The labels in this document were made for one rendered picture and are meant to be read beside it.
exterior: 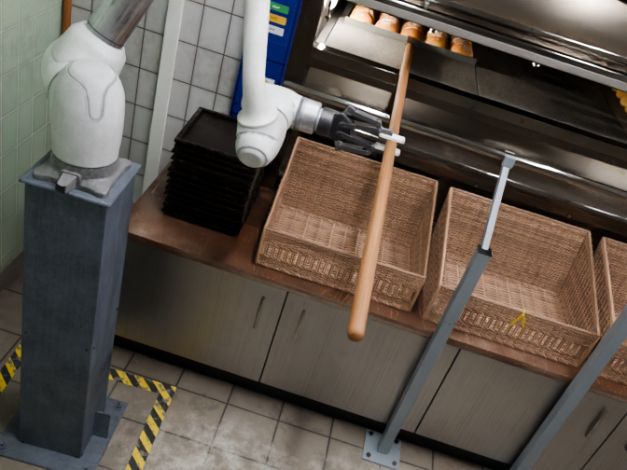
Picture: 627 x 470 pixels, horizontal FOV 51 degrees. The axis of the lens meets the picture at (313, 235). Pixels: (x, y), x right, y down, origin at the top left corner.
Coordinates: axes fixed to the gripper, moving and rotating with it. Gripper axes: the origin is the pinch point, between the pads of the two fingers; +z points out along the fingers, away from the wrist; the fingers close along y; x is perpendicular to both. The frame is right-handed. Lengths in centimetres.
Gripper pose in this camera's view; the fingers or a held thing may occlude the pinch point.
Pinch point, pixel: (390, 143)
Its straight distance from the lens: 180.0
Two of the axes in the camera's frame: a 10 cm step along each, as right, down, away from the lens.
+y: -2.6, 7.9, 5.5
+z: 9.5, 3.1, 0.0
